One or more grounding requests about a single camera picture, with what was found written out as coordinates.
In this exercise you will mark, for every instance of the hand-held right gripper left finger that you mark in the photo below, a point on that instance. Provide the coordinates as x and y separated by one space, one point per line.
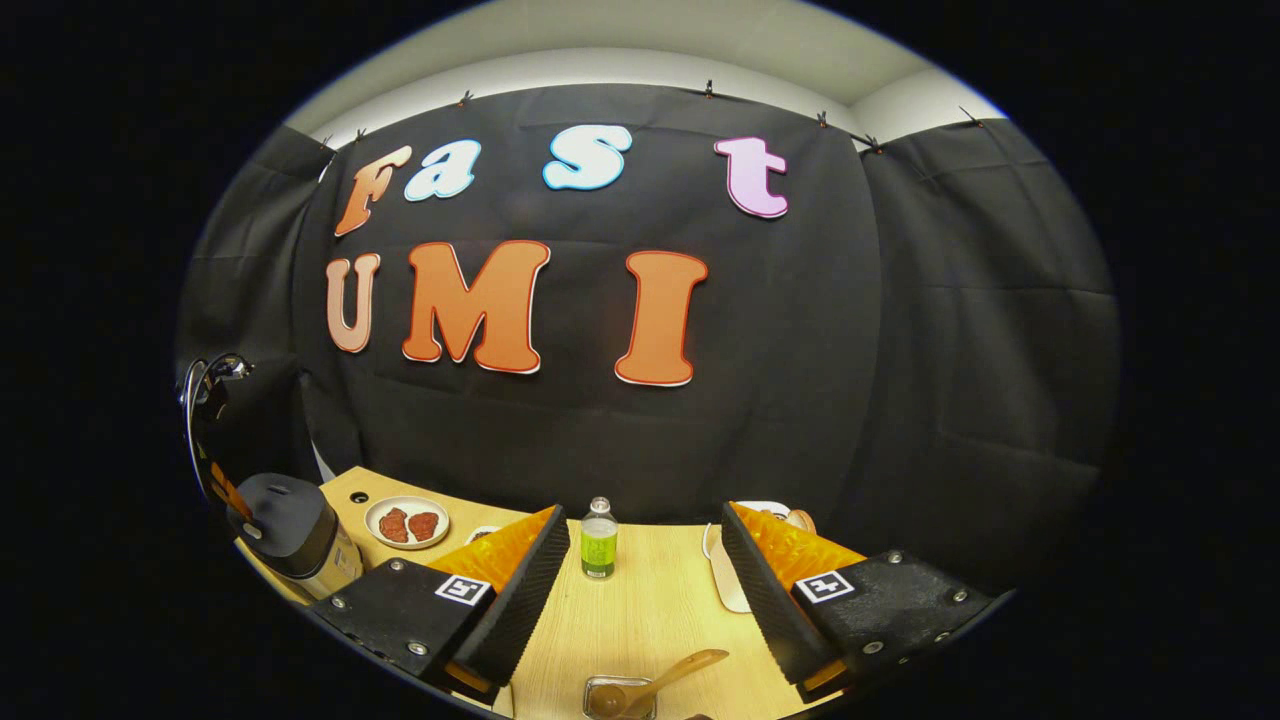
520 610

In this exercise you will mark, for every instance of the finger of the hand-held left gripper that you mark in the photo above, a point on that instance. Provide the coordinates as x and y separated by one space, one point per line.
228 492

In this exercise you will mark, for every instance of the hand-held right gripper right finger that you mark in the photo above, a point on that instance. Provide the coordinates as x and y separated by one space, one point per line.
770 610

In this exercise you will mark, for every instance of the black rice cooker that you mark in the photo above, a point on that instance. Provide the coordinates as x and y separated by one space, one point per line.
290 525

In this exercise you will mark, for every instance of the wooden spoon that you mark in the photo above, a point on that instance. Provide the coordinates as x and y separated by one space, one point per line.
680 668

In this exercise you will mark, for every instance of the white toaster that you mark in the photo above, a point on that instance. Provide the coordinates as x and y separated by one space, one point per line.
728 575

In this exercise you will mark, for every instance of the white divided bean dish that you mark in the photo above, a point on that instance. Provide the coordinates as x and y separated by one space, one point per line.
482 535

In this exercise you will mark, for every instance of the bread slice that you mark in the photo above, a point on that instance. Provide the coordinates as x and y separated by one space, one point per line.
803 520

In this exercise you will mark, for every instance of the green label plastic bottle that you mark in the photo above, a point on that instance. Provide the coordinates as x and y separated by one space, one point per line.
599 550

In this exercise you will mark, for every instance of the round white plate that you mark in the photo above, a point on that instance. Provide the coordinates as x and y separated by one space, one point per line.
440 535

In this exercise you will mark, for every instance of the red meat piece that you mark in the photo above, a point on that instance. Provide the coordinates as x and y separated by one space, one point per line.
424 526
394 526

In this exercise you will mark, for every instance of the black backdrop cloth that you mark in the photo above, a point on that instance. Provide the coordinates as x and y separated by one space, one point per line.
850 380

